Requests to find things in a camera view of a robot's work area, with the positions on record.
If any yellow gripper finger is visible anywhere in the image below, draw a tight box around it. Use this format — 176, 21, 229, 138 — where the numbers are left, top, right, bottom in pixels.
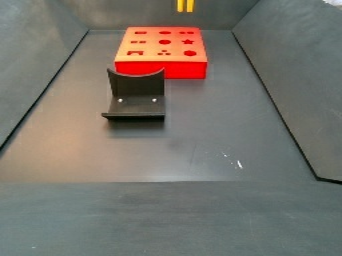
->
186, 0, 194, 12
176, 0, 184, 12

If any red shape-sorting block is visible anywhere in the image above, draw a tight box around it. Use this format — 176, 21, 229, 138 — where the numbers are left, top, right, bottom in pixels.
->
114, 26, 209, 79

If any black curved holder stand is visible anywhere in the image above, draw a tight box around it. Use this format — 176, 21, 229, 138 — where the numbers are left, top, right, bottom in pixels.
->
102, 69, 166, 120

